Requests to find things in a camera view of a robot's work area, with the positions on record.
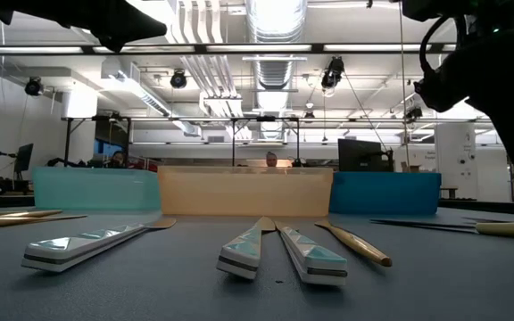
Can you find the black background table frame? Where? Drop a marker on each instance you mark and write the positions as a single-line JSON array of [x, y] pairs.
[[233, 147]]

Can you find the blue plastic bin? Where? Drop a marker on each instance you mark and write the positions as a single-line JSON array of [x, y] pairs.
[[386, 191]]

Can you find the black rig crossbar with lights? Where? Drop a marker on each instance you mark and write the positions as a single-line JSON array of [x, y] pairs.
[[200, 49]]

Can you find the black ceiling spotlight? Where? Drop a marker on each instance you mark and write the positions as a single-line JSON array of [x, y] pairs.
[[34, 87], [413, 112], [332, 76], [178, 80]]

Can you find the white pillar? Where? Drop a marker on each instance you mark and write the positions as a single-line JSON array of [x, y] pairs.
[[455, 178]]

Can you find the small bench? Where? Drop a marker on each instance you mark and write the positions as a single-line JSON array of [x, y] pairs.
[[449, 189]]

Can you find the white ceiling pipe rack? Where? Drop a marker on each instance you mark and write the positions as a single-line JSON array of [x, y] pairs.
[[212, 67]]

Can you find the orange translucent plastic bin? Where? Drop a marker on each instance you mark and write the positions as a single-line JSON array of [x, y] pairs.
[[243, 191]]

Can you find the person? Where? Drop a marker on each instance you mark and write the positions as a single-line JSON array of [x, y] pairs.
[[117, 158], [271, 159]]

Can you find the small black monitor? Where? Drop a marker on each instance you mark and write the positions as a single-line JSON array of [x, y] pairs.
[[24, 157]]

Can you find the gold metal spoon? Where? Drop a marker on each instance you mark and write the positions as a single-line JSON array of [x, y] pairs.
[[38, 214]]

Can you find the large black monitor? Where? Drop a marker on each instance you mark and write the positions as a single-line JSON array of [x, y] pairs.
[[359, 156]]

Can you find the cardboard box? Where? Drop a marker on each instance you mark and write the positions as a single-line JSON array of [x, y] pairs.
[[413, 167]]

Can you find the blue-grey table mat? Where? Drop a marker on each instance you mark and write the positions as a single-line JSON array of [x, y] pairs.
[[150, 294]]

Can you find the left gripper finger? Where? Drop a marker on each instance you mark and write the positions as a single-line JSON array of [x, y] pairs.
[[113, 44], [132, 22]]

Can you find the teal translucent plastic bin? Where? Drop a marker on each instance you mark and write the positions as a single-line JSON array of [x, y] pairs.
[[96, 189]]

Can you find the thin metal pole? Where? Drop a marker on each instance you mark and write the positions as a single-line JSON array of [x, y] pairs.
[[403, 89]]

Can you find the silver ventilation duct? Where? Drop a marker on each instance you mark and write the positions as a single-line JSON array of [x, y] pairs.
[[275, 71]]

